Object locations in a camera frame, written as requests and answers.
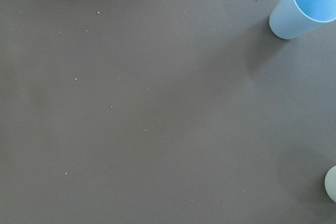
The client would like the cream white plastic cup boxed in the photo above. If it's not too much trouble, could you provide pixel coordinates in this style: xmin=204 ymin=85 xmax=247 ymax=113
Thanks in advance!
xmin=324 ymin=166 xmax=336 ymax=202

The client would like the blue plastic cup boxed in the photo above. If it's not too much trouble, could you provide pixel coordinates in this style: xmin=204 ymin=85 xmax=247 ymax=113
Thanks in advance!
xmin=269 ymin=0 xmax=335 ymax=40

